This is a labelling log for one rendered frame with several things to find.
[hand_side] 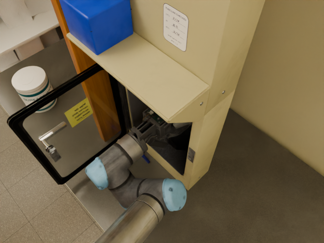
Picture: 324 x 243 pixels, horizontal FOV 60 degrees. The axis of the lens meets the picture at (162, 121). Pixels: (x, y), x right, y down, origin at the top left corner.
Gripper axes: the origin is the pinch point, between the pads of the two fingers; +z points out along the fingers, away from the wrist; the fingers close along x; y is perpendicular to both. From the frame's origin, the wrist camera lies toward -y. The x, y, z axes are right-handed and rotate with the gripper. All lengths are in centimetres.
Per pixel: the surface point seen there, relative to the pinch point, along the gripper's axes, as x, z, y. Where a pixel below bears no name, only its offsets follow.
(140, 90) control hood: -5.6, -19.5, 30.1
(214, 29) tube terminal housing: -12.4, -8.6, 41.5
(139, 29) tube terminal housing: 6.5, -9.1, 30.9
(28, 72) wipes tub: 61, -26, -12
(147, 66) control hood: -1.9, -14.4, 29.9
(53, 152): 15.1, -38.0, 0.7
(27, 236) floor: 56, -82, -118
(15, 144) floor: 123, -55, -119
